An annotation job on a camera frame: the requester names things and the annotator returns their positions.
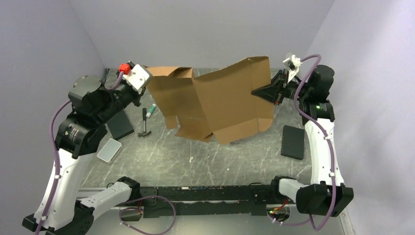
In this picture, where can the black rectangular pad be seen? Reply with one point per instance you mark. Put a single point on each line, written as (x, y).
(120, 126)
(292, 142)

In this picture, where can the right black rectangular pad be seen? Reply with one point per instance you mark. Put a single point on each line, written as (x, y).
(292, 142)

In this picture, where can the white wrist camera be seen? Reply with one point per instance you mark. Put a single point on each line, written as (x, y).
(138, 78)
(292, 63)

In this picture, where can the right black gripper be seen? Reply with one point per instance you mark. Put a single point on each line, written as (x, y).
(272, 92)

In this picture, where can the black handled claw hammer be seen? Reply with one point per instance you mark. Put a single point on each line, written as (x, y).
(144, 132)

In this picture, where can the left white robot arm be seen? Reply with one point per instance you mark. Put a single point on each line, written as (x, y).
(74, 145)

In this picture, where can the brown cardboard box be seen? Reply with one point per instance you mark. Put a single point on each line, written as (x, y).
(217, 104)

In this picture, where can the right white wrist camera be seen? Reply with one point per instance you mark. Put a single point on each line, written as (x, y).
(292, 63)

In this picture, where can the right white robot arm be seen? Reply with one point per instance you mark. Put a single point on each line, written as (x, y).
(326, 193)

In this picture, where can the green white glue stick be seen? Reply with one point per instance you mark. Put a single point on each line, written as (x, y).
(151, 110)

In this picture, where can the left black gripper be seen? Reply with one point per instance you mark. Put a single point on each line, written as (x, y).
(137, 100)

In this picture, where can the left black rectangular pad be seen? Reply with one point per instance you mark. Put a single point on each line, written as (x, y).
(120, 126)

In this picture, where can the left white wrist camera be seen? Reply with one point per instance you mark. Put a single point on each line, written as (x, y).
(138, 78)

